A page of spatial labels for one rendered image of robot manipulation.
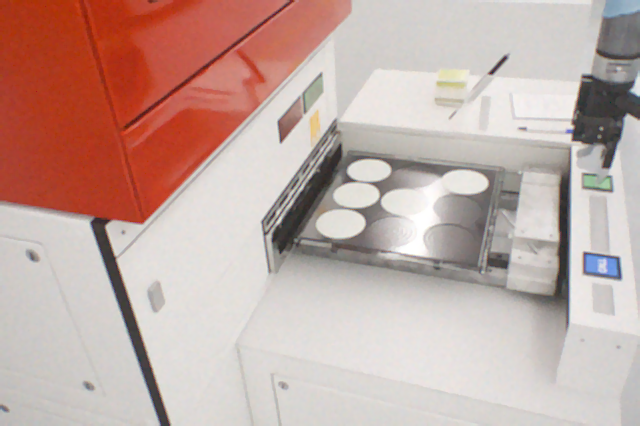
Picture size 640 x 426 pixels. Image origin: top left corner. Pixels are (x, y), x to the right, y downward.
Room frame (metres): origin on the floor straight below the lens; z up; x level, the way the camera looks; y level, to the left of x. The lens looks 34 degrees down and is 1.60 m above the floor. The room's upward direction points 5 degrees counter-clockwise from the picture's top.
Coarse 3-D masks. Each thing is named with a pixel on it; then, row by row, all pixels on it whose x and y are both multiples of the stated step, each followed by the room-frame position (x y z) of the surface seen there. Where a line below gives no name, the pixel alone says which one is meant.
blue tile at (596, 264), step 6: (588, 258) 0.73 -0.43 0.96; (594, 258) 0.73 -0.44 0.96; (600, 258) 0.73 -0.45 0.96; (606, 258) 0.73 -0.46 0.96; (588, 264) 0.72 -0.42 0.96; (594, 264) 0.72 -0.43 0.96; (600, 264) 0.72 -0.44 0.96; (606, 264) 0.72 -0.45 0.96; (612, 264) 0.72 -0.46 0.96; (588, 270) 0.71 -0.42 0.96; (594, 270) 0.70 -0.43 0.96; (600, 270) 0.70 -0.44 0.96; (606, 270) 0.70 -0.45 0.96; (612, 270) 0.70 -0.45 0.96
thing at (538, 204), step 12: (528, 192) 1.06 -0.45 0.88; (540, 192) 1.06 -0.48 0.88; (552, 192) 1.06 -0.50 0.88; (528, 204) 1.02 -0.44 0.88; (540, 204) 1.02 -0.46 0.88; (552, 204) 1.01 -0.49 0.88; (528, 216) 0.98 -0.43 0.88; (540, 216) 0.97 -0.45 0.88; (552, 216) 0.97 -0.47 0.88; (540, 228) 0.93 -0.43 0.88; (552, 228) 0.93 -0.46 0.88; (528, 252) 0.86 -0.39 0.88; (540, 252) 0.86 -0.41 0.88; (516, 276) 0.80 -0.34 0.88; (516, 288) 0.79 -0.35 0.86; (528, 288) 0.79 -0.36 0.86; (540, 288) 0.78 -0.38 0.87; (552, 288) 0.77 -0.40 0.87
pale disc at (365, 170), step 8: (368, 160) 1.22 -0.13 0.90; (376, 160) 1.22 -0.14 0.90; (352, 168) 1.19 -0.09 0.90; (360, 168) 1.19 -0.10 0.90; (368, 168) 1.19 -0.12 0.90; (376, 168) 1.18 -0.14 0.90; (384, 168) 1.18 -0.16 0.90; (352, 176) 1.16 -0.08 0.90; (360, 176) 1.15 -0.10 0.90; (368, 176) 1.15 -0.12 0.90; (376, 176) 1.15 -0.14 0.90; (384, 176) 1.14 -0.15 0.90
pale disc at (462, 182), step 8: (448, 176) 1.12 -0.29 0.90; (456, 176) 1.12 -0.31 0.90; (464, 176) 1.12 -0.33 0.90; (472, 176) 1.12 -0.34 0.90; (480, 176) 1.11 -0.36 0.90; (448, 184) 1.09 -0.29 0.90; (456, 184) 1.09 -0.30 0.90; (464, 184) 1.09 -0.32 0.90; (472, 184) 1.08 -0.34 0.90; (480, 184) 1.08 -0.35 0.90; (456, 192) 1.06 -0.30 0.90; (464, 192) 1.05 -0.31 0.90; (472, 192) 1.05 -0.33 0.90
